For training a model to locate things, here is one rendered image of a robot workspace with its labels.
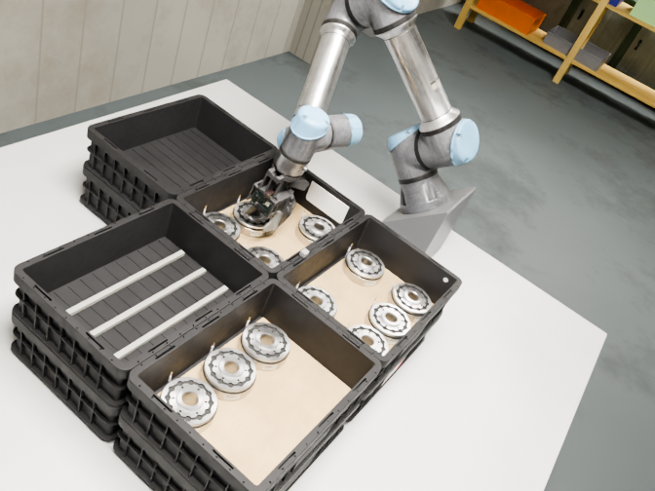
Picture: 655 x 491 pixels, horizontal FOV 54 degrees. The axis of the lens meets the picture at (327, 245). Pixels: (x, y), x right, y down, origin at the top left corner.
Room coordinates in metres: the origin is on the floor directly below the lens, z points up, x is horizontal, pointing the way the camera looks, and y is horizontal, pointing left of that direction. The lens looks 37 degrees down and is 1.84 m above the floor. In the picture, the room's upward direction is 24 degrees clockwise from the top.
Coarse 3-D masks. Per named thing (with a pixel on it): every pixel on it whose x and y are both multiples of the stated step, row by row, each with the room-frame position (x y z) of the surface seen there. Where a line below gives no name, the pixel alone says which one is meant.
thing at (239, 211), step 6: (240, 204) 1.30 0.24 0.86; (246, 204) 1.31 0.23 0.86; (234, 210) 1.26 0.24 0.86; (240, 210) 1.27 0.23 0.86; (240, 216) 1.25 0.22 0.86; (246, 216) 1.26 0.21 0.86; (264, 216) 1.29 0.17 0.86; (246, 222) 1.24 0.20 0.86; (252, 222) 1.25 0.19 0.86; (258, 222) 1.26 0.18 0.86; (264, 222) 1.27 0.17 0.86; (258, 228) 1.24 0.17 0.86
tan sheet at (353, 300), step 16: (336, 272) 1.24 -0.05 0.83; (384, 272) 1.32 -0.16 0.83; (336, 288) 1.19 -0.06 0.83; (352, 288) 1.21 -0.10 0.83; (368, 288) 1.24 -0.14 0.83; (384, 288) 1.26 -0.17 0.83; (352, 304) 1.16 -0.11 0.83; (368, 304) 1.18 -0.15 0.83; (432, 304) 1.28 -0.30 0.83; (352, 320) 1.11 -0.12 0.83
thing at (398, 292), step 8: (400, 288) 1.25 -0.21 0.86; (408, 288) 1.26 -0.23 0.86; (416, 288) 1.28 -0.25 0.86; (400, 296) 1.22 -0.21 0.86; (424, 296) 1.26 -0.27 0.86; (400, 304) 1.19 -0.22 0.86; (408, 304) 1.21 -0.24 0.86; (424, 304) 1.23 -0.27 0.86; (408, 312) 1.19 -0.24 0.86; (416, 312) 1.19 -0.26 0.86; (424, 312) 1.20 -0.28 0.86
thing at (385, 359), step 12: (372, 216) 1.39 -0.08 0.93; (348, 228) 1.30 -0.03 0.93; (384, 228) 1.36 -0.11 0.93; (336, 240) 1.23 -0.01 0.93; (312, 252) 1.15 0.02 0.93; (420, 252) 1.33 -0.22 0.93; (300, 264) 1.10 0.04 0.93; (276, 276) 1.03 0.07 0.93; (456, 276) 1.30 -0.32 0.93; (456, 288) 1.25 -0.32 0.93; (444, 300) 1.19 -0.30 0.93; (324, 312) 0.98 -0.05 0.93; (432, 312) 1.13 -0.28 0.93; (336, 324) 0.97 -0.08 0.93; (420, 324) 1.07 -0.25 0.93; (408, 336) 1.02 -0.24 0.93; (372, 348) 0.95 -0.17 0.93; (396, 348) 0.97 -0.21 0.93; (384, 360) 0.93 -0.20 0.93
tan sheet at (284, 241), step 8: (248, 200) 1.37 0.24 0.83; (232, 208) 1.31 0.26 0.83; (296, 208) 1.42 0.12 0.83; (304, 208) 1.44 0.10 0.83; (296, 216) 1.39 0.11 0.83; (288, 224) 1.34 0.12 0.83; (296, 224) 1.36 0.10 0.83; (280, 232) 1.30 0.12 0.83; (288, 232) 1.31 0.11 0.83; (240, 240) 1.21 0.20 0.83; (248, 240) 1.22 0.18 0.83; (256, 240) 1.23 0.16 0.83; (264, 240) 1.24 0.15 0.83; (272, 240) 1.26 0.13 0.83; (280, 240) 1.27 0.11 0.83; (288, 240) 1.28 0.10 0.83; (296, 240) 1.30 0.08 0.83; (272, 248) 1.23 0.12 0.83; (280, 248) 1.24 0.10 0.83; (288, 248) 1.25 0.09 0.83; (296, 248) 1.26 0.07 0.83; (288, 256) 1.22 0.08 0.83
